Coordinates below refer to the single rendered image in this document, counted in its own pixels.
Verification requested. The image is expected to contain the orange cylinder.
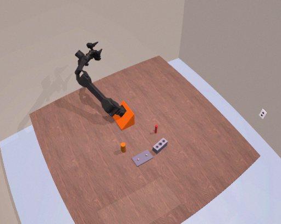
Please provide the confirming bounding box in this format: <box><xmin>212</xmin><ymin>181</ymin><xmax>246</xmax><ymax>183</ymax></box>
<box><xmin>121</xmin><ymin>143</ymin><xmax>126</xmax><ymax>153</ymax></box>

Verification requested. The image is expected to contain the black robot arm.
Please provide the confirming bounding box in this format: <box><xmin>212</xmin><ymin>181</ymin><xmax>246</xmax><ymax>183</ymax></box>
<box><xmin>74</xmin><ymin>50</ymin><xmax>126</xmax><ymax>117</ymax></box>

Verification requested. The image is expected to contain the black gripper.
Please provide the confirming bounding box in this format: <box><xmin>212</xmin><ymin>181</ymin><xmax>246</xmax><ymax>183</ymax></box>
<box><xmin>85</xmin><ymin>42</ymin><xmax>102</xmax><ymax>61</ymax></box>

